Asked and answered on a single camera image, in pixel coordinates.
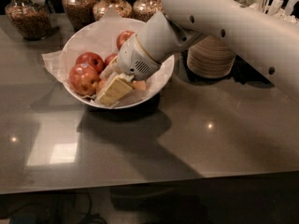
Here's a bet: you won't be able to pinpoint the pale apple front right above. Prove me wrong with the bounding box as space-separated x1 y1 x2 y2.
132 80 147 91

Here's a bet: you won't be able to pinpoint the red apple left back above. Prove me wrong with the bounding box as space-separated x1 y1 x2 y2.
76 52 105 74

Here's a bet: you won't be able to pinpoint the red apple top back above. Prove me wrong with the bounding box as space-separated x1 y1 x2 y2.
116 31 134 49

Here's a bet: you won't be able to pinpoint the front stack paper bowls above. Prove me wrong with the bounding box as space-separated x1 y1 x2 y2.
187 35 235 78

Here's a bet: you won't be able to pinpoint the glass jar far left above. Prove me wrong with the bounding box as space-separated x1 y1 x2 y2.
5 0 52 40

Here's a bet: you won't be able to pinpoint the white bowl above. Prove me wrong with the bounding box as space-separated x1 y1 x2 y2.
62 17 176 110

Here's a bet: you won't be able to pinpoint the yellow red apple front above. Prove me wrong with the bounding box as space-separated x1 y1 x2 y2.
96 78 107 94

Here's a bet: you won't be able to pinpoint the red yellow apple with sticker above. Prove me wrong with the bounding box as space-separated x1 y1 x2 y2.
68 63 100 96

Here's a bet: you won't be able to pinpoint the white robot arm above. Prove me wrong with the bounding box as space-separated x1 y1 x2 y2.
96 0 299 105

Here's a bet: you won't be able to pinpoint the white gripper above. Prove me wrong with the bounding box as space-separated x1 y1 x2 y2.
96 35 161 106

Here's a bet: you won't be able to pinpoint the glass jar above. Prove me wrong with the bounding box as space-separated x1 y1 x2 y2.
62 0 97 31
133 0 163 22
93 0 133 21
5 0 52 40

